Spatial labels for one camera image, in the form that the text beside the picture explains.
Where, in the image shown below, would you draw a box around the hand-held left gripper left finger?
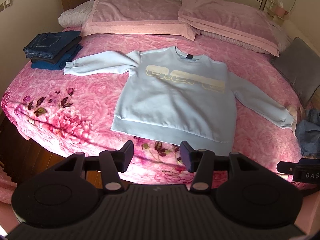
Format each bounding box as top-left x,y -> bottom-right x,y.
54,140 -> 135,194

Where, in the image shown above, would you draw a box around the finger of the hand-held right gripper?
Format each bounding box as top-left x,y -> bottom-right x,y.
277,161 -> 298,175

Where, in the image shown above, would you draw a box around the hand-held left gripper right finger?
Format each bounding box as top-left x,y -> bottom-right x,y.
180,140 -> 265,194

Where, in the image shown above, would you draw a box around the light blue sweatshirt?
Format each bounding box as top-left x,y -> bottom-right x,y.
63,46 -> 297,155

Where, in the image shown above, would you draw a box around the light denim jeans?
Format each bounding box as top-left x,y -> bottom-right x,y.
294,109 -> 320,157

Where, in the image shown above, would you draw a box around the cream garment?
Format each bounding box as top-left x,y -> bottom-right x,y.
286,105 -> 304,123

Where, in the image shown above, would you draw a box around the pink floral bedspread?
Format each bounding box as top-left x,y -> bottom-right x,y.
0,26 -> 320,188

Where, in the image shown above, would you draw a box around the grey-blue cushion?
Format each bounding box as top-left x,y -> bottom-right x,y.
270,37 -> 320,109

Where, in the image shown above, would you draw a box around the black folded pants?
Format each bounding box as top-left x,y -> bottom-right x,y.
31,44 -> 83,64

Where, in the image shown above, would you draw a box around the blue folded pants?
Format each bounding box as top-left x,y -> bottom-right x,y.
31,45 -> 83,70

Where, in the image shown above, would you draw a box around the pink curtain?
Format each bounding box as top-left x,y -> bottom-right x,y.
0,165 -> 18,203

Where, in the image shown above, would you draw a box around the pleated lilac pillow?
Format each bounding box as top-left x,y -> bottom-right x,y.
58,0 -> 97,28
200,17 -> 293,55

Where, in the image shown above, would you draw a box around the dark blue folded jeans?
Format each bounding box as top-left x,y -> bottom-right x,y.
23,31 -> 82,59

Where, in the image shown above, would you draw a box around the white cosmetic shelf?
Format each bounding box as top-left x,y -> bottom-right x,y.
265,0 -> 285,27

